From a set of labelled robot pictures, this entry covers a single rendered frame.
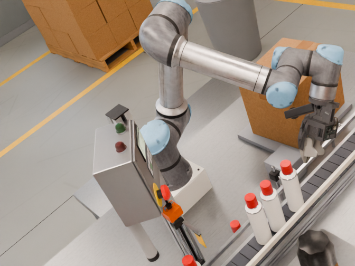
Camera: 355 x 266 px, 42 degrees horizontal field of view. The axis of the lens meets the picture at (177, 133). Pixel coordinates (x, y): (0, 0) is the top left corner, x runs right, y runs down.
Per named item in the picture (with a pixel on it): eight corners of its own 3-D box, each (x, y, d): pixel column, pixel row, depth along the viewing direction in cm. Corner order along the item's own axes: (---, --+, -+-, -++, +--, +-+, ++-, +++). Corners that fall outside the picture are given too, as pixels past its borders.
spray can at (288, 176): (298, 215, 149) (286, 171, 136) (285, 208, 152) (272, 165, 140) (308, 205, 150) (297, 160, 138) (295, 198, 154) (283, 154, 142)
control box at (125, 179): (125, 228, 113) (91, 174, 101) (124, 180, 126) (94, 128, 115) (165, 216, 111) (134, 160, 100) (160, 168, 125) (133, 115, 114)
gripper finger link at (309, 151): (311, 170, 140) (317, 141, 137) (296, 163, 144) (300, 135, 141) (318, 168, 142) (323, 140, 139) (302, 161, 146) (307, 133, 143)
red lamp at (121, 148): (117, 155, 104) (112, 148, 102) (117, 148, 106) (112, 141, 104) (127, 151, 103) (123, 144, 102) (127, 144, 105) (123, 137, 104)
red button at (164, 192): (155, 195, 109) (167, 191, 109) (154, 183, 112) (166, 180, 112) (160, 205, 111) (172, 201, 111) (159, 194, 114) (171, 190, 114)
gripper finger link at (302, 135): (299, 151, 140) (304, 123, 137) (295, 149, 142) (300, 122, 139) (309, 148, 143) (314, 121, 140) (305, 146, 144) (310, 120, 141)
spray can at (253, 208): (265, 248, 143) (250, 206, 131) (253, 240, 147) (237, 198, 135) (276, 237, 145) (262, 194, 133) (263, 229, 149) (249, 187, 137)
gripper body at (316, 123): (320, 144, 135) (328, 104, 131) (297, 134, 141) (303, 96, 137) (336, 140, 140) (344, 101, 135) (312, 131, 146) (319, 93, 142)
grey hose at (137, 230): (152, 264, 129) (122, 216, 116) (145, 257, 131) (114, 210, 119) (161, 255, 130) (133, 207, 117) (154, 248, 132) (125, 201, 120)
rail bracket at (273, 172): (292, 209, 157) (283, 176, 148) (276, 200, 163) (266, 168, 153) (298, 203, 159) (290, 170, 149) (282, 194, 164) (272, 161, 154)
